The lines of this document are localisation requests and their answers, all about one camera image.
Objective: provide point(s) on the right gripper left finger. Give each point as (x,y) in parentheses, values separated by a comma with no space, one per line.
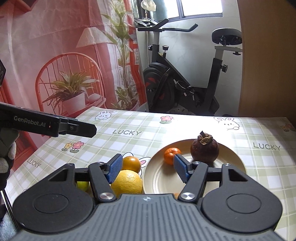
(102,175)

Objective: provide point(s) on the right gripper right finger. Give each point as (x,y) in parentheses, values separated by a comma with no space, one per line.
(193,175)

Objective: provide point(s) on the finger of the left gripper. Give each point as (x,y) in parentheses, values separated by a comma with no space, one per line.
(75,127)

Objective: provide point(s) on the yellow lemon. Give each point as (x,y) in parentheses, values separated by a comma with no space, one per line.
(127,182)

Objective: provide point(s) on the dark purple mangosteen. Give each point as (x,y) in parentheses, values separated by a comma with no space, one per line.
(204,148)

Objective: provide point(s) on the small orange mandarin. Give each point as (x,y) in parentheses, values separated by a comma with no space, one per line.
(169,155)

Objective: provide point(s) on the gloved left hand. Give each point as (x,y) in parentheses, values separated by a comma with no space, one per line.
(8,153)

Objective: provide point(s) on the orange near bunny print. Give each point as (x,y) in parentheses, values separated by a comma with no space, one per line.
(131,163)

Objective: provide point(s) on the beige round plate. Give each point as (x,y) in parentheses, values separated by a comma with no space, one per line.
(160,178)

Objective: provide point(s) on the green plaid tablecloth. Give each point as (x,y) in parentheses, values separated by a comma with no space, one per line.
(266,147)

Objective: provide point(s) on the black exercise bike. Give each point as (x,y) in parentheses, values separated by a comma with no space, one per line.
(166,86)

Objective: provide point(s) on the wooden wardrobe panel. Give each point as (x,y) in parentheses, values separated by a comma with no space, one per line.
(268,75)

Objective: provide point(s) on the pink printed wall tapestry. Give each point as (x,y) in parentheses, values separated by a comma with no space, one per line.
(64,57)

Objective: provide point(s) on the window with dark frame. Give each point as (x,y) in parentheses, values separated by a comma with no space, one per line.
(179,10)

